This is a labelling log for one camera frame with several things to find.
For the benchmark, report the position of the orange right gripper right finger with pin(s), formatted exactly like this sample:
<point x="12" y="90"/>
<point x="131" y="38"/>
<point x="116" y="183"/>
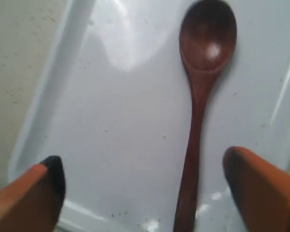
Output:
<point x="260" y="190"/>

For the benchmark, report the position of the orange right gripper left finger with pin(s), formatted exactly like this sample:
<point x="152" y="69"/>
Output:
<point x="33" y="202"/>

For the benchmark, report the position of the dark red wooden spoon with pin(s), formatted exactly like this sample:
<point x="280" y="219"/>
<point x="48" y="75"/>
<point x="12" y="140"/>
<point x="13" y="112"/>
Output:
<point x="207" y="41"/>

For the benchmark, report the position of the white rectangular plastic tray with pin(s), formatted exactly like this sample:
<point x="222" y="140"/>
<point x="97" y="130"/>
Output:
<point x="114" y="103"/>

